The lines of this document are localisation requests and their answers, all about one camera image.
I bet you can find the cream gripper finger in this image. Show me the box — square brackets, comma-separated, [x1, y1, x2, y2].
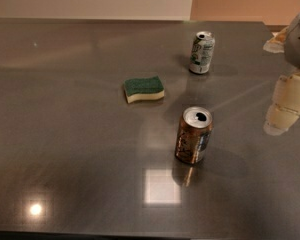
[264, 70, 300, 136]
[263, 27, 288, 53]

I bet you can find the orange soda can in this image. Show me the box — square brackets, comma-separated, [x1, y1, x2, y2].
[175, 106, 213, 164]

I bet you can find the green and white soda can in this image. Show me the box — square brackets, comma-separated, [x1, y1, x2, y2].
[189, 31, 215, 74]

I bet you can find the green and yellow sponge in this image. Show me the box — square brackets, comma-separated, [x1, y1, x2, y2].
[123, 76, 165, 103]

